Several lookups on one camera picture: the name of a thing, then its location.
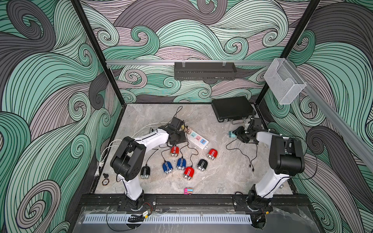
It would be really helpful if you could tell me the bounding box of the teal USB charger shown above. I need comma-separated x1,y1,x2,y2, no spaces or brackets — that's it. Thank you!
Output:
228,131,237,138

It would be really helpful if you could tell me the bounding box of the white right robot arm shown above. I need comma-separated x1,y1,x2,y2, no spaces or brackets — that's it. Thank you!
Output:
232,118,306,204

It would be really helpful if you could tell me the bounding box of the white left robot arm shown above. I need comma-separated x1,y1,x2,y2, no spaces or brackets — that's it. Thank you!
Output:
110,117,187,201

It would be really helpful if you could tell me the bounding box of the red shaver front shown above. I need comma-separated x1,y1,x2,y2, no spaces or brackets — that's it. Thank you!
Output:
183,167,195,180

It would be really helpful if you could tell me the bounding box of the black shaver right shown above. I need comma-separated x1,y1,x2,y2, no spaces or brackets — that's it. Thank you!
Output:
197,159,208,172

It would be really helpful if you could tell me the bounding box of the white long power strip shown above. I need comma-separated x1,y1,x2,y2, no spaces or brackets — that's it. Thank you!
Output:
181,125,209,150

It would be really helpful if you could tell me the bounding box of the black briefcase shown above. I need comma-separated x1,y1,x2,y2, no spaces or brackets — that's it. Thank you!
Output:
211,96,256,122

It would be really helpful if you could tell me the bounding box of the pink striped small box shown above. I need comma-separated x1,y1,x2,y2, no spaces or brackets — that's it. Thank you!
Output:
184,187,193,195

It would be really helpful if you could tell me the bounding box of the small round copper object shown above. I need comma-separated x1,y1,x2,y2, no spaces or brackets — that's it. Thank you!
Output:
102,178,110,186

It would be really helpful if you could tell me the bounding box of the clear acrylic wall holder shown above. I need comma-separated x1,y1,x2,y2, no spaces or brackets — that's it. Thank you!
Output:
264,58,307,105

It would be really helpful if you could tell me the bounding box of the black wall shelf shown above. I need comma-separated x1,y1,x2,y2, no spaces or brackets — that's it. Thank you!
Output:
174,62,237,82

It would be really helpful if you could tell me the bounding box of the white power cable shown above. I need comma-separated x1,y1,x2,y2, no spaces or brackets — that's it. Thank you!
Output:
95,121,171,177

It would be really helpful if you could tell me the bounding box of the aluminium wall rail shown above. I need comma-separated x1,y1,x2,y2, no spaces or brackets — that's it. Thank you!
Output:
105,59,273,68

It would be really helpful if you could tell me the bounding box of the black front mounting rail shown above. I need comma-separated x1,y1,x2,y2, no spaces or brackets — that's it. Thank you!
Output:
78,194,310,213

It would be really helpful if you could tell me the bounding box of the white slotted cable duct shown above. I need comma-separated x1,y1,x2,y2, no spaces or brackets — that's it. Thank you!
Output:
83,214,252,225

